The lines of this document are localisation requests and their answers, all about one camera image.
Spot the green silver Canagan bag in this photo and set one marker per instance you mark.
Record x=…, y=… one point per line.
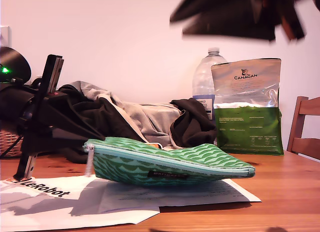
x=247, y=131

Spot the wicker basket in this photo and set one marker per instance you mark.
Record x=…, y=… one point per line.
x=7, y=144

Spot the wooden chair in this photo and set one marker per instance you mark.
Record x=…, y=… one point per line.
x=297, y=116

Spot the green wave-pattern zip pouch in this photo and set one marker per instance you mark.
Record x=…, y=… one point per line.
x=200, y=159

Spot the large clear water bottle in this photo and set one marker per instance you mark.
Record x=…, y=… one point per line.
x=202, y=81

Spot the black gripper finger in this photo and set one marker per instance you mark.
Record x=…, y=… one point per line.
x=72, y=114
x=220, y=4
x=65, y=138
x=237, y=30

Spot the dark brown grey-lined hoodie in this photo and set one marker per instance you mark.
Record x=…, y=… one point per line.
x=155, y=121

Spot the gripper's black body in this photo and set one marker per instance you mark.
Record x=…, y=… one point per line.
x=53, y=69

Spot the white LeRobot paper sheet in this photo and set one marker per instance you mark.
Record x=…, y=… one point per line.
x=37, y=214

